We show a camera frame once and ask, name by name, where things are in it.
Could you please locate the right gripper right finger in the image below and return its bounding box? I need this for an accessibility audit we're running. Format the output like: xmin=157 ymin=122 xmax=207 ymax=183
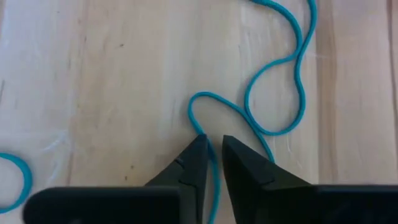
xmin=221 ymin=134 xmax=398 ymax=224

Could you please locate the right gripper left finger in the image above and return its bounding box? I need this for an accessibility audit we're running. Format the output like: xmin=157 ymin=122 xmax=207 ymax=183
xmin=22 ymin=133 xmax=209 ymax=224

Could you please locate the teal rubber band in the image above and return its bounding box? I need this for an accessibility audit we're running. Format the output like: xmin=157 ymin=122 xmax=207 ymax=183
xmin=0 ymin=152 xmax=34 ymax=215
xmin=187 ymin=0 xmax=318 ymax=224

